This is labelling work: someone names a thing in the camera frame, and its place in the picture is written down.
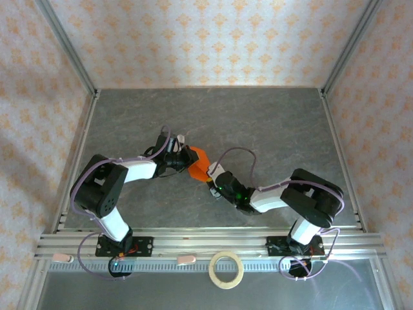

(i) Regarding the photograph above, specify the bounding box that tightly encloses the orange paper sheet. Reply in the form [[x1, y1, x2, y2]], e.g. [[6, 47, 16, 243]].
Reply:
[[188, 145, 212, 183]]

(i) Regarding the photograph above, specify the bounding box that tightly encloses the beige tape roll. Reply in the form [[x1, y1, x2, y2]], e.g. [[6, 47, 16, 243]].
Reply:
[[208, 251, 245, 289]]

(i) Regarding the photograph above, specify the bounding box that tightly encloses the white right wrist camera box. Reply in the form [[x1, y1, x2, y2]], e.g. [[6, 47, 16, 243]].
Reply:
[[207, 162, 224, 179]]

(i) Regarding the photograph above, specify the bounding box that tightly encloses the aluminium mounting rail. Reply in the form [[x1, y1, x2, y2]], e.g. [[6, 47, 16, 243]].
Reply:
[[34, 227, 387, 261]]

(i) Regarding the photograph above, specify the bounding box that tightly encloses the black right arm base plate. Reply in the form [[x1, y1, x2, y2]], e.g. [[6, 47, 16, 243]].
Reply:
[[266, 236, 325, 258]]

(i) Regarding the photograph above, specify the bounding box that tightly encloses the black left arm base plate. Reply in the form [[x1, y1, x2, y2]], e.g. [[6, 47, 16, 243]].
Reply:
[[96, 236, 154, 258]]

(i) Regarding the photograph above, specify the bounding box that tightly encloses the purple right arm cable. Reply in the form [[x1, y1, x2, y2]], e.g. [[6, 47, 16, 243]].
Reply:
[[209, 147, 346, 281]]

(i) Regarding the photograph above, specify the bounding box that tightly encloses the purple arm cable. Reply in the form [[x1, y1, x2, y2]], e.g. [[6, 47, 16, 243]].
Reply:
[[209, 147, 346, 281], [70, 125, 172, 282]]

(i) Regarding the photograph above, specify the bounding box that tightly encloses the grey slotted cable duct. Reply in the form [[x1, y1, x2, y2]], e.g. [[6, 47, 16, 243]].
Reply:
[[46, 258, 378, 273]]

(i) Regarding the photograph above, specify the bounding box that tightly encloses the aluminium table side rail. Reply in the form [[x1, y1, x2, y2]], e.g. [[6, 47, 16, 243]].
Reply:
[[318, 89, 368, 233], [51, 90, 101, 233]]

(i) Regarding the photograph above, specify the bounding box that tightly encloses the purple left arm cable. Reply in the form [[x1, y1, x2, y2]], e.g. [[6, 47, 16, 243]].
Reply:
[[70, 125, 172, 282]]

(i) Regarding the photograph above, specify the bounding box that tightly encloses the aluminium frame post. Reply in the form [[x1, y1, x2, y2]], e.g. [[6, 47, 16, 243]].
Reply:
[[321, 0, 385, 98], [34, 0, 99, 98]]

